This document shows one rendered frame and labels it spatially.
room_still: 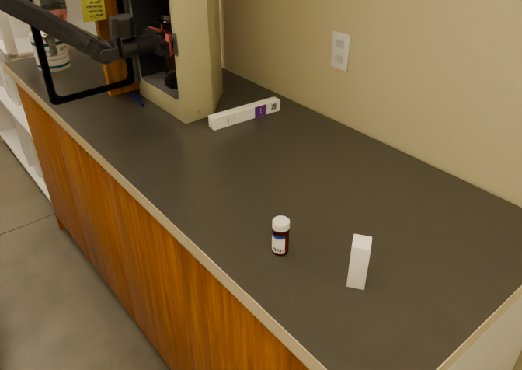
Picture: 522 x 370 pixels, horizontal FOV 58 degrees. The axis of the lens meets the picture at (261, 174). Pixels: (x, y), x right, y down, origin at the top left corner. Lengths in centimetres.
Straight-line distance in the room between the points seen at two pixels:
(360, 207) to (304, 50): 68
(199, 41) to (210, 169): 42
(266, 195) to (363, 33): 58
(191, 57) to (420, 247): 87
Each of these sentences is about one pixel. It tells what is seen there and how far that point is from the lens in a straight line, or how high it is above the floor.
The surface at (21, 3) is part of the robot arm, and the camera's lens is 146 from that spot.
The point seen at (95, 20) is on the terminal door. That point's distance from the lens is 168.
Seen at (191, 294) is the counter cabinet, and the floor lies 68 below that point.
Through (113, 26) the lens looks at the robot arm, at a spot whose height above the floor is 125.
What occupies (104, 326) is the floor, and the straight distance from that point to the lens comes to 222.
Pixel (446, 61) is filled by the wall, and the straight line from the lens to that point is 134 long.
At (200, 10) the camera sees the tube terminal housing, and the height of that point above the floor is 129.
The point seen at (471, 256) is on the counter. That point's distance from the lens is 113.
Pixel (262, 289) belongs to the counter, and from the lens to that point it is 96.
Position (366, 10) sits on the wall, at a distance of 147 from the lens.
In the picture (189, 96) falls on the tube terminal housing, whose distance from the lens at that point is 154.
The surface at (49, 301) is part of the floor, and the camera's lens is 240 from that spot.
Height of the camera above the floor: 164
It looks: 33 degrees down
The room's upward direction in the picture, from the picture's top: straight up
